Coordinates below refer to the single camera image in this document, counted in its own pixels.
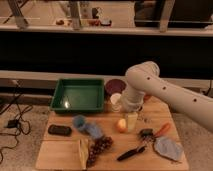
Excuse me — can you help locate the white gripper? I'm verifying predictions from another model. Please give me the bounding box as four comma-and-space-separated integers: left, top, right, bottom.
121, 89, 144, 131

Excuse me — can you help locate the yellow red apple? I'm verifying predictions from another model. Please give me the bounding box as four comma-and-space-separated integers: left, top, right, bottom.
116, 119, 127, 133

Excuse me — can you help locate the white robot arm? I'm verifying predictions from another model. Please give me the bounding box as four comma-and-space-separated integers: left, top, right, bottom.
121, 61, 213, 133

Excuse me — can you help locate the small dark metal object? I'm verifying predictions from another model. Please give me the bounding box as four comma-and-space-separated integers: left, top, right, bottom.
138, 128, 154, 141

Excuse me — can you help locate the white cup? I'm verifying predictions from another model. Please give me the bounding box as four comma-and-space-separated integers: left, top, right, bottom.
110, 93, 121, 112

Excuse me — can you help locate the orange carrot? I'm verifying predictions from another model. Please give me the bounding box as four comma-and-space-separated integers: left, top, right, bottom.
154, 123, 171, 137

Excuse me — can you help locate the maroon bowl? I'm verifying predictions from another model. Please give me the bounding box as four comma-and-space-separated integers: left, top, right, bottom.
105, 79, 126, 96

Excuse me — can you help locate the bunch of dark grapes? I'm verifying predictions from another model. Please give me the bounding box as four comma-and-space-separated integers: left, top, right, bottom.
87, 136, 113, 167

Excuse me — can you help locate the grey blue cloth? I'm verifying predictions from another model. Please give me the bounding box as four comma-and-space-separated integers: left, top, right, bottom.
154, 136, 183, 161

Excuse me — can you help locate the green plastic tray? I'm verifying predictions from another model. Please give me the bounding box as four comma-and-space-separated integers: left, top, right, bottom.
50, 78, 104, 114

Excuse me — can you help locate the blue cloth toy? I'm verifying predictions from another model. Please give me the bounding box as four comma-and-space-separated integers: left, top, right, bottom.
72, 115, 103, 140

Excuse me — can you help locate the black rectangular case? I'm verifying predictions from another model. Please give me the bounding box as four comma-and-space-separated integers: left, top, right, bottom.
48, 125, 72, 136

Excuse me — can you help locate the wooden cutting board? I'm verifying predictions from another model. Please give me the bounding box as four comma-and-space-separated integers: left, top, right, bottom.
36, 141, 82, 171

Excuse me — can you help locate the black power adapter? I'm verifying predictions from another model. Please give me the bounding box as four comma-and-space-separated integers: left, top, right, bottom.
7, 119, 19, 128

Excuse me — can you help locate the black handled knife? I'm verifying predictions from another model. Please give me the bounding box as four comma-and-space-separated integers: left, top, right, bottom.
117, 146, 146, 161

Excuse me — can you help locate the black floor cable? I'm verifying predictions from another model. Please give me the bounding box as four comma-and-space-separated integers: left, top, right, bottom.
0, 80, 34, 164

